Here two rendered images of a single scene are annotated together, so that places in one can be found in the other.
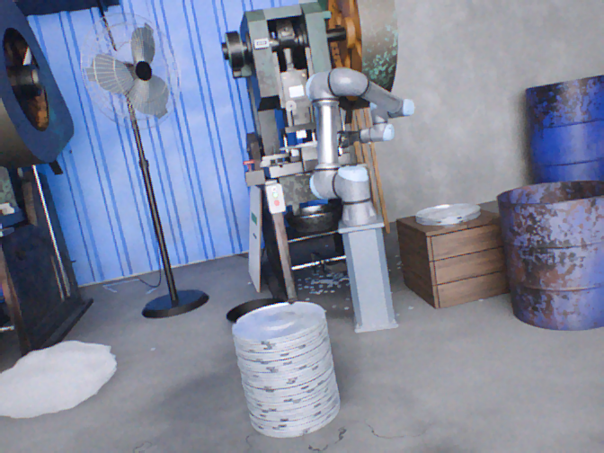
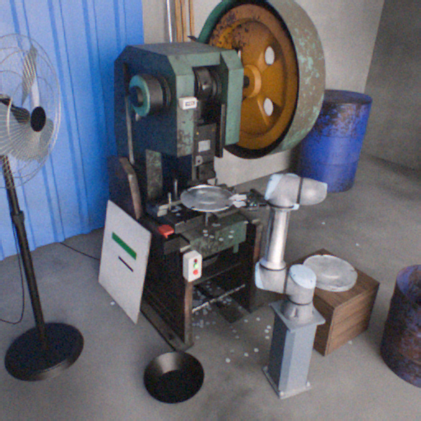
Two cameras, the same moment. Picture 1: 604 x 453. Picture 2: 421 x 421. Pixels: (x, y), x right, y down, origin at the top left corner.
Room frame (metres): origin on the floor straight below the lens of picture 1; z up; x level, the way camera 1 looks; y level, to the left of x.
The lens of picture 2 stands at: (1.03, 0.85, 1.78)
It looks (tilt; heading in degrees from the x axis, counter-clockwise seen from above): 28 degrees down; 330
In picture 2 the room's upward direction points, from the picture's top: 2 degrees clockwise
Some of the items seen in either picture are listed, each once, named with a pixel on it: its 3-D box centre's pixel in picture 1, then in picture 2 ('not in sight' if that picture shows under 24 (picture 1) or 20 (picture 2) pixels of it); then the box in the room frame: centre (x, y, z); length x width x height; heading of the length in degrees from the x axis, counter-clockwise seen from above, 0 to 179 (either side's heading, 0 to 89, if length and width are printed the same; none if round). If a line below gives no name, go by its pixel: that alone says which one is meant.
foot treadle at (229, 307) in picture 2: (326, 262); (205, 293); (2.72, -0.10, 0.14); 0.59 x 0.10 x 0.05; 9
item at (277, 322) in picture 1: (278, 320); not in sight; (1.50, 0.12, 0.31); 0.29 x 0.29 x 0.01
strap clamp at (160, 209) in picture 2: (273, 155); (168, 201); (2.83, 0.09, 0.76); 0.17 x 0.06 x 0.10; 99
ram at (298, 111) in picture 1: (296, 97); (199, 148); (2.81, -0.09, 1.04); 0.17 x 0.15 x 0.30; 9
